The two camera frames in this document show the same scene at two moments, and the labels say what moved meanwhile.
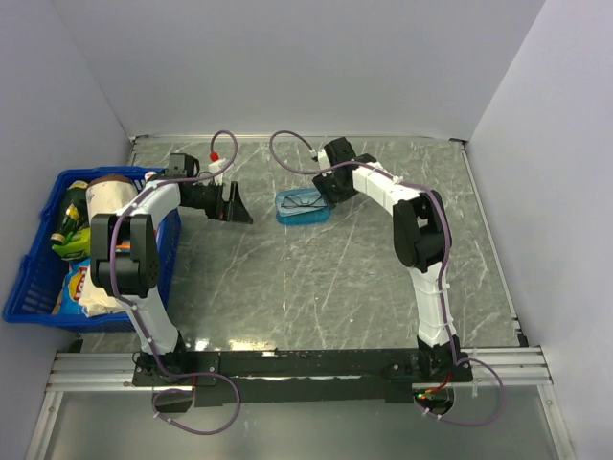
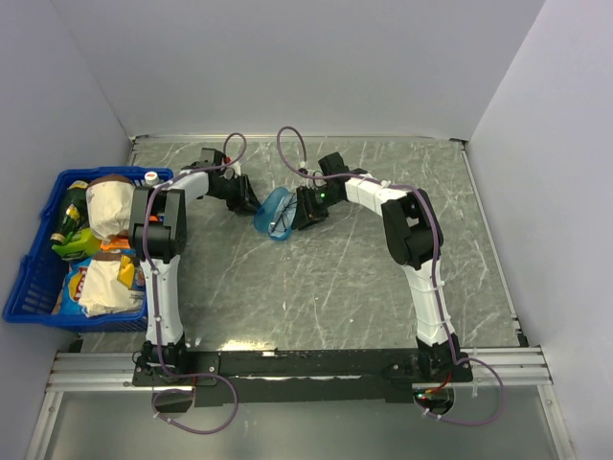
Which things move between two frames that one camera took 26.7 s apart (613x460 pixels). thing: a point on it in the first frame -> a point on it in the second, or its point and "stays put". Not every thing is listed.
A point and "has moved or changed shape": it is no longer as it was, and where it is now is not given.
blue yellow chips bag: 67,302 stays put
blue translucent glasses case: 313,217 has moved or changed shape
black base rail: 304,377 stays put
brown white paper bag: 106,195 stays put
